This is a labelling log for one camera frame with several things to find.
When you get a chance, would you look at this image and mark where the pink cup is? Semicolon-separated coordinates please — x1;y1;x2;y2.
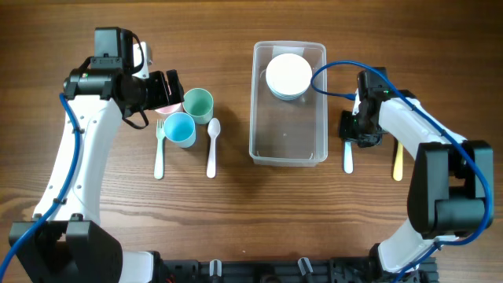
155;103;183;116

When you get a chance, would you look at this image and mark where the light blue fork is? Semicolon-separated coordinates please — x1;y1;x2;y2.
343;141;354;174

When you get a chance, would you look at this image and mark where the blue cup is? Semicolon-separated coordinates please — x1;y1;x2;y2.
163;112;196;149

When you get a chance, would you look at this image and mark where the yellow fork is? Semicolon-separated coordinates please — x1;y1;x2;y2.
392;141;403;182

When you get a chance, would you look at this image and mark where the green bowl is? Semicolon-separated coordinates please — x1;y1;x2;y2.
271;90;303;101

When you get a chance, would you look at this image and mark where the white pink bowl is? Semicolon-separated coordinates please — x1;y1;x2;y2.
266;53;313;94

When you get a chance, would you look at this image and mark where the light blue bowl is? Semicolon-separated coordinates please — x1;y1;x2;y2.
274;94;305;101

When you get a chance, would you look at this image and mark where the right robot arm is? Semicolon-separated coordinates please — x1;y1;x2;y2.
340;66;494;280

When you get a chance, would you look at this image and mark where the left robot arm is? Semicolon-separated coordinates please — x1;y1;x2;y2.
2;27;184;282

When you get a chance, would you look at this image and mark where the clear plastic container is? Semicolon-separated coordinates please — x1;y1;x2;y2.
249;41;328;167

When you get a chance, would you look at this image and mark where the green cup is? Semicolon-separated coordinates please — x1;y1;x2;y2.
182;88;214;125

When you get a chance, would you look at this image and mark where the white spoon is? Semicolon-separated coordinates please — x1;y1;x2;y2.
206;118;221;178

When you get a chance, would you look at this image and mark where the mint green fork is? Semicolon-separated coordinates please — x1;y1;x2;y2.
154;119;165;180

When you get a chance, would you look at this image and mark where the right blue cable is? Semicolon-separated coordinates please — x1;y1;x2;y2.
310;60;494;283

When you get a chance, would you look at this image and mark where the blue cable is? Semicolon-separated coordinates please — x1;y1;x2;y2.
310;60;494;283
0;93;82;272

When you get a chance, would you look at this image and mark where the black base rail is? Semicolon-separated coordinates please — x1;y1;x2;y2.
158;257;439;283

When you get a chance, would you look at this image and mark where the left blue cable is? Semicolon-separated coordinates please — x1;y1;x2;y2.
0;93;82;272

